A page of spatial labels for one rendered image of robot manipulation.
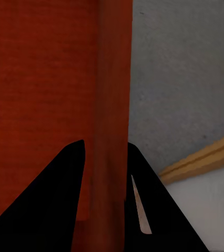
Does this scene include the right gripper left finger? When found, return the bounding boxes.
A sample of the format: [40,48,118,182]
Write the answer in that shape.
[0,140,85,252]

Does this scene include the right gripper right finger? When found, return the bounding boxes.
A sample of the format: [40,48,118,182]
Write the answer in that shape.
[124,143,209,252]

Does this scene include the storage box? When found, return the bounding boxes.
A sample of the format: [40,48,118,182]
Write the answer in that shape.
[0,0,133,252]

